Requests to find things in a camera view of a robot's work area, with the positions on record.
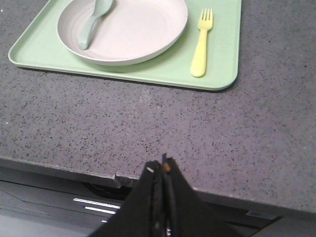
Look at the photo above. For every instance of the yellow plastic fork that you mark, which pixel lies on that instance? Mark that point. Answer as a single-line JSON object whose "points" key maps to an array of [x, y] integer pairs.
{"points": [[205, 24]]}

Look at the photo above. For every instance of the beige round plate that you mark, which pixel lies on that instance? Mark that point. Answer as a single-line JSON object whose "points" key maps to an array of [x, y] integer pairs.
{"points": [[133, 31]]}

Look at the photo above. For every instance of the light green tray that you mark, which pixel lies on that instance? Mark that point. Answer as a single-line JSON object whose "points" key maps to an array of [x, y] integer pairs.
{"points": [[39, 47]]}

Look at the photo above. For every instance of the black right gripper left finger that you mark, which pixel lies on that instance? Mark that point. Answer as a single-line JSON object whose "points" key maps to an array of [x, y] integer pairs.
{"points": [[141, 213]]}

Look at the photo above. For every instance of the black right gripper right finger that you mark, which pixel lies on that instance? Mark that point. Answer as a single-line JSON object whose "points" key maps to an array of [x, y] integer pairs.
{"points": [[188, 215]]}

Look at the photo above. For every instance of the mint green spoon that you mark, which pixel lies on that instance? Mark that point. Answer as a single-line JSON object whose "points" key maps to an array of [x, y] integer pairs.
{"points": [[101, 7]]}

